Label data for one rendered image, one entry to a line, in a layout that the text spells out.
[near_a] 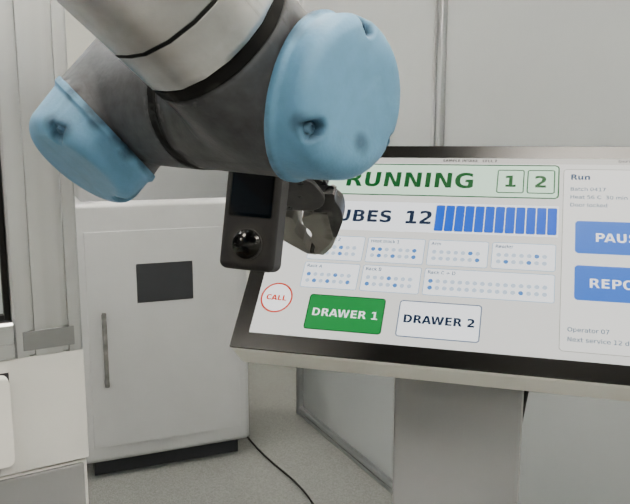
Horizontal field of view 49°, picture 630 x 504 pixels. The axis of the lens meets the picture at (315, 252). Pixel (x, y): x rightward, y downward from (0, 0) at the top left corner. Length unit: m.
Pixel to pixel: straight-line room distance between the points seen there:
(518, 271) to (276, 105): 0.57
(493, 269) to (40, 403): 0.57
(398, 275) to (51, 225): 0.42
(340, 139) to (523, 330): 0.53
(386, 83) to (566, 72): 1.43
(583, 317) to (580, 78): 0.98
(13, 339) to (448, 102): 1.48
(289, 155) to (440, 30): 1.82
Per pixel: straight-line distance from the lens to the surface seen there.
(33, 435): 0.96
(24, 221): 0.90
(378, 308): 0.82
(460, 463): 0.94
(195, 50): 0.29
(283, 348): 0.82
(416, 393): 0.91
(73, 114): 0.41
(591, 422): 1.76
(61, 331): 0.92
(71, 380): 0.94
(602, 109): 1.66
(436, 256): 0.84
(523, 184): 0.90
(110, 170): 0.40
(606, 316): 0.81
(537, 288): 0.82
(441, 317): 0.81
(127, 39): 0.29
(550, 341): 0.79
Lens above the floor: 1.20
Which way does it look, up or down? 9 degrees down
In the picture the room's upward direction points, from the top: straight up
